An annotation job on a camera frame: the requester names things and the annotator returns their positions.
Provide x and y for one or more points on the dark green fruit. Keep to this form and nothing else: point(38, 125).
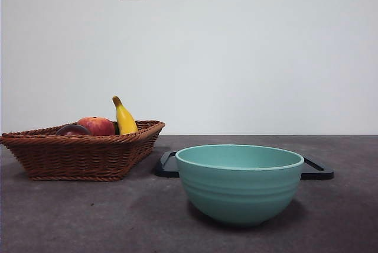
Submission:
point(117, 130)

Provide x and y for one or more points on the teal ribbed bowl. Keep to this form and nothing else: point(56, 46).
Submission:
point(239, 194)

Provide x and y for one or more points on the black rectangular tray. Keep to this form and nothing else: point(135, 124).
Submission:
point(166, 168)

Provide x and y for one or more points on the yellow banana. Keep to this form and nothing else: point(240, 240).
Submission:
point(125, 120)

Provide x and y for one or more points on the red orange peach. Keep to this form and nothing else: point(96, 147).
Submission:
point(99, 126)

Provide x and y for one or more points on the brown wicker basket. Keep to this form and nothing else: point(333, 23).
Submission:
point(74, 158)

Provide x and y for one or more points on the dark red plum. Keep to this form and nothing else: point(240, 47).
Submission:
point(74, 130)

